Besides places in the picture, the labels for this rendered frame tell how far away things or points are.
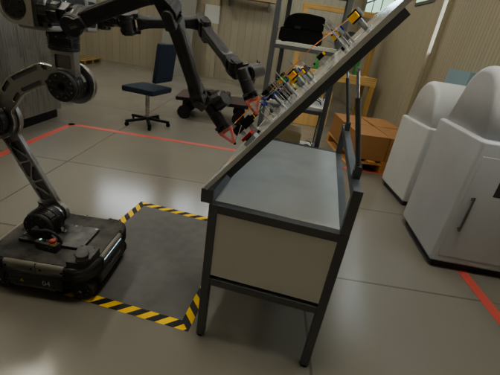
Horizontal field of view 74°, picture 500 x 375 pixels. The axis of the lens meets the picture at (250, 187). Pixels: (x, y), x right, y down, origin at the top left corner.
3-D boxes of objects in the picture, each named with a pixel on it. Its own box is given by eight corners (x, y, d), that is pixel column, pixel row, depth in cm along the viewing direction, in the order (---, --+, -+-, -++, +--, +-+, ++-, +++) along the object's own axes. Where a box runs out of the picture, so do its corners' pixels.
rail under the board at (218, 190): (200, 201, 142) (201, 187, 139) (255, 135, 248) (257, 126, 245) (212, 204, 141) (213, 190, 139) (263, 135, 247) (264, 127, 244)
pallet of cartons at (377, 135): (415, 180, 446) (428, 146, 425) (338, 168, 447) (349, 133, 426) (384, 148, 575) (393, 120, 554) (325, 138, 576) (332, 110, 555)
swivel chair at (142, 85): (174, 122, 537) (178, 44, 487) (167, 133, 478) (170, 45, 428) (131, 116, 530) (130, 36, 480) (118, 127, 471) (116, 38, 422)
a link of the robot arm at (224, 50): (197, 37, 174) (197, 15, 166) (207, 36, 176) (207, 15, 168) (230, 82, 151) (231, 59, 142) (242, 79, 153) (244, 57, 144)
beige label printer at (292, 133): (260, 149, 263) (263, 124, 255) (263, 141, 283) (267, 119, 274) (297, 155, 261) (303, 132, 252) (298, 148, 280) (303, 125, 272)
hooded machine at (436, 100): (448, 214, 361) (504, 94, 306) (396, 206, 361) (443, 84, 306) (422, 187, 424) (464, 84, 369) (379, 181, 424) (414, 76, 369)
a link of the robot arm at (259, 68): (228, 75, 153) (229, 57, 146) (248, 69, 158) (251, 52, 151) (242, 88, 147) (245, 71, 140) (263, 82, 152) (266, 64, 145)
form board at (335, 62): (260, 127, 245) (258, 126, 245) (376, 16, 202) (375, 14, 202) (206, 190, 139) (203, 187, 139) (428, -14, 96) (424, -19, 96)
